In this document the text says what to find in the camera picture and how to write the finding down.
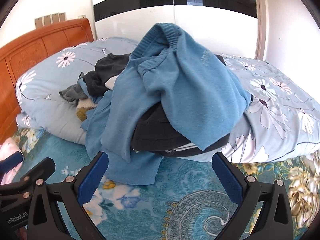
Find black garment with white stripes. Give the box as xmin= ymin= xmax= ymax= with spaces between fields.
xmin=132 ymin=102 xmax=227 ymax=158

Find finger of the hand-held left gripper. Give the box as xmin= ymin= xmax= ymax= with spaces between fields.
xmin=0 ymin=151 xmax=23 ymax=174
xmin=0 ymin=157 xmax=56 ymax=198

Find yellow and white cloth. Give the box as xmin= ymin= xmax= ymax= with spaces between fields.
xmin=76 ymin=99 xmax=98 ymax=122

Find blue fleece garment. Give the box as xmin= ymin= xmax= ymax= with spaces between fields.
xmin=85 ymin=90 xmax=163 ymax=186

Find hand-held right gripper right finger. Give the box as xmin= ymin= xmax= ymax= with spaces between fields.
xmin=212 ymin=151 xmax=293 ymax=240

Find white wardrobe with black stripe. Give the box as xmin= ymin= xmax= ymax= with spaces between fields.
xmin=91 ymin=0 xmax=259 ymax=63

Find white door frame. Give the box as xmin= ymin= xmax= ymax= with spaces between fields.
xmin=254 ymin=0 xmax=269 ymax=63

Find blue pants with ribbed waistband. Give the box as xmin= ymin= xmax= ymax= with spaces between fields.
xmin=100 ymin=22 xmax=253 ymax=163

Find dark grey garment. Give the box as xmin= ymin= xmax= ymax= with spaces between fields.
xmin=82 ymin=54 xmax=132 ymax=98

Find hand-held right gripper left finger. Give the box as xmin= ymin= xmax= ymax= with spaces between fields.
xmin=27 ymin=151 xmax=109 ymax=240

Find pink cloth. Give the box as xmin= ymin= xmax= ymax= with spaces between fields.
xmin=0 ymin=137 xmax=23 ymax=185

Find grey cloth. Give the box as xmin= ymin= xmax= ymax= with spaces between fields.
xmin=59 ymin=84 xmax=88 ymax=105

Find orange wooden headboard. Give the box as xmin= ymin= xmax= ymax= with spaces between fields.
xmin=0 ymin=19 xmax=97 ymax=145

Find teal floral bed sheet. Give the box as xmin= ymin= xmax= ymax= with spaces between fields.
xmin=10 ymin=127 xmax=320 ymax=240

